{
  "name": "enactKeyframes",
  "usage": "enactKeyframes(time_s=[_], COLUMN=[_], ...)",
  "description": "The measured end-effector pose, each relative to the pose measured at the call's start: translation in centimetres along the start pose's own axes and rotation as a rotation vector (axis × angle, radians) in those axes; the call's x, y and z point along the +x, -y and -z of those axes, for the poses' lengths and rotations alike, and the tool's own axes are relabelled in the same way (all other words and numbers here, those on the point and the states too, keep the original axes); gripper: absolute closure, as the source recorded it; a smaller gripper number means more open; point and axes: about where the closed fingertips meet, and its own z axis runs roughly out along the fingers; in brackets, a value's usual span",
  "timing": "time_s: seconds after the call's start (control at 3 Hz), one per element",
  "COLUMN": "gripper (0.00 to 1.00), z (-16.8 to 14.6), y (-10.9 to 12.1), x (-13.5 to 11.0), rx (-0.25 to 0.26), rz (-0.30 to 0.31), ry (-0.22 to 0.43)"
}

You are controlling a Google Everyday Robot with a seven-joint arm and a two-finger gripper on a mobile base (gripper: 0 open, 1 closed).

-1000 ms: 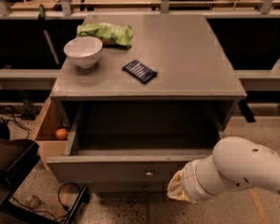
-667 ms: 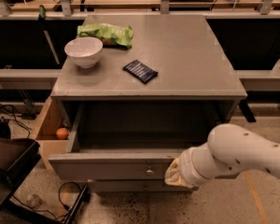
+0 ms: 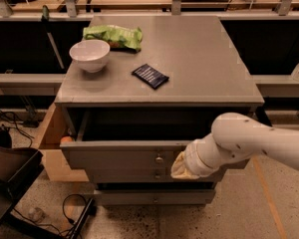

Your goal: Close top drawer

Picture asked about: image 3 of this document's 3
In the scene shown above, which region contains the grey top drawer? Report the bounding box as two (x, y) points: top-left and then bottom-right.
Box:
(59, 107), (250, 171)

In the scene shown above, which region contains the grey drawer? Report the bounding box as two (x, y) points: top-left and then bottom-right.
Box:
(86, 166), (225, 184)
(93, 189), (215, 206)
(59, 107), (250, 171)

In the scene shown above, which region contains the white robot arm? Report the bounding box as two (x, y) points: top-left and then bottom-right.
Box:
(170, 113), (299, 180)

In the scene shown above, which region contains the grey bottom drawer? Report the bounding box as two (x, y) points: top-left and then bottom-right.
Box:
(93, 189), (215, 206)

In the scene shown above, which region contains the grey middle drawer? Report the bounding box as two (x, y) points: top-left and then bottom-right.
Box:
(86, 166), (225, 184)

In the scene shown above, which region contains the grey drawer cabinet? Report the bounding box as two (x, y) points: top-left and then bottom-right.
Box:
(54, 15), (265, 207)

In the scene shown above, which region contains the dark blue snack packet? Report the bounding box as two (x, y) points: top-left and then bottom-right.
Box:
(132, 64), (169, 90)

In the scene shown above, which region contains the orange fruit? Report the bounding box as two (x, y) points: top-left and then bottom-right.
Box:
(60, 136), (73, 143)

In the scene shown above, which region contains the wooden box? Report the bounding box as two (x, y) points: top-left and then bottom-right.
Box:
(33, 104), (88, 182)

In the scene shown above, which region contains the green chip bag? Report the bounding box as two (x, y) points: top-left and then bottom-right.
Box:
(83, 25), (143, 52)

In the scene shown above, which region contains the white ceramic bowl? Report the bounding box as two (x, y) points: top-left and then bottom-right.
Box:
(69, 40), (111, 73)

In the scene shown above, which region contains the black tray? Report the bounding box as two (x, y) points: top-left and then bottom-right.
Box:
(0, 127), (44, 239)

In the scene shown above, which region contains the black floor cable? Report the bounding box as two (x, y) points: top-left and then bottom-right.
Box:
(13, 193), (98, 239)

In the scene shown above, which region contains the green handled tool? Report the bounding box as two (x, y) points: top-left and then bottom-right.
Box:
(41, 5), (65, 70)

